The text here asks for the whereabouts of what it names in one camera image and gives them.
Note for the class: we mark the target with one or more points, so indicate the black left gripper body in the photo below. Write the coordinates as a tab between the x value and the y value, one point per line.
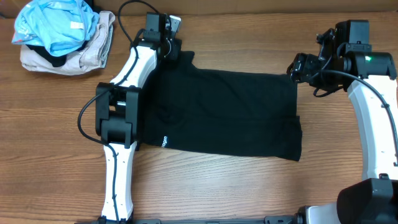
173	47

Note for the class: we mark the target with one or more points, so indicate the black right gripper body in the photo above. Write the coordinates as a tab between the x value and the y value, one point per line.
298	68

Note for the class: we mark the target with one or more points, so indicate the black t-shirt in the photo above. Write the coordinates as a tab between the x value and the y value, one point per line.
221	112

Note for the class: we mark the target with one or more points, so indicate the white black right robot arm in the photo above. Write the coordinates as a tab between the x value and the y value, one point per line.
369	78

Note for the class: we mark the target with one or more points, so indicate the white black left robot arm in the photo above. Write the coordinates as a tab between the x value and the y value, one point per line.
117	111

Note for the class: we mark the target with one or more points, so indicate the beige folded garment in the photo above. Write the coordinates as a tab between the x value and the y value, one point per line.
94	55

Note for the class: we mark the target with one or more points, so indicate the light blue crumpled garment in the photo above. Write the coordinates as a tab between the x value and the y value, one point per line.
60	27

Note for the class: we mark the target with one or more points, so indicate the black garment in pile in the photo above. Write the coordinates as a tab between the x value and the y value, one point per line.
49	56

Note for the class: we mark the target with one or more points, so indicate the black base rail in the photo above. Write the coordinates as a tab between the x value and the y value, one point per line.
284	219

